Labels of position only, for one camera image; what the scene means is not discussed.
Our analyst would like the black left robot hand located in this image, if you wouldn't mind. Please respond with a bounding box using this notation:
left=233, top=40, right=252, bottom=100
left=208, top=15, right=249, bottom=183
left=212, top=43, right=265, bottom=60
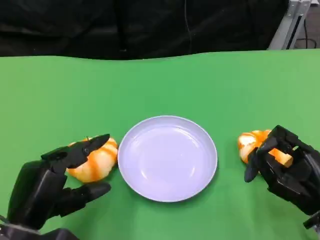
left=7, top=133, right=112, bottom=231

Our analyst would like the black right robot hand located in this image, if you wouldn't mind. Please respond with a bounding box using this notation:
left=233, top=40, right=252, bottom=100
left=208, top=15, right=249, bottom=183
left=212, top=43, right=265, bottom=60
left=244, top=124, right=320, bottom=216

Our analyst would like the orange and white bread roll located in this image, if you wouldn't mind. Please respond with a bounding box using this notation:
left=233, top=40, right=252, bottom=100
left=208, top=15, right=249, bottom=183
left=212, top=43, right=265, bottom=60
left=66, top=136, right=119, bottom=184
left=237, top=129, right=294, bottom=168

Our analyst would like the lilac plate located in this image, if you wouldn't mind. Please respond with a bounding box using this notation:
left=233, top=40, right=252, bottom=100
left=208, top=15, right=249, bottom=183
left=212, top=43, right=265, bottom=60
left=117, top=115, right=218, bottom=203

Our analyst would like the green table cloth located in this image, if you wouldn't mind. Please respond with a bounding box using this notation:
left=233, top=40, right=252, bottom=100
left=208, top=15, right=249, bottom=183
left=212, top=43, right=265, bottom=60
left=0, top=48, right=320, bottom=240

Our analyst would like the black backdrop curtain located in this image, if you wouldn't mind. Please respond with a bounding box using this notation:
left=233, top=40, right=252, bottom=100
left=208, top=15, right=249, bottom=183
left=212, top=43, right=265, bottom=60
left=0, top=0, right=291, bottom=61

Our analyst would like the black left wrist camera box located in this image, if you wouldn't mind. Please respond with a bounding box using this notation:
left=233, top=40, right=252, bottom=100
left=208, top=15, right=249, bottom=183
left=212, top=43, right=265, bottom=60
left=37, top=227, right=79, bottom=240

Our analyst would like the black looped floor cable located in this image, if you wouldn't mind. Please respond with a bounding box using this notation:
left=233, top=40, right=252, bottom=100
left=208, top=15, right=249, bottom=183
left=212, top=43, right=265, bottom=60
left=297, top=18, right=318, bottom=49

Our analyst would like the grey aluminium frame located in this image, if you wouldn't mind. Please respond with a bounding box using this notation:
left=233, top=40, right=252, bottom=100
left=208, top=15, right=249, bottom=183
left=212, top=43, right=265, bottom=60
left=268, top=0, right=313, bottom=51

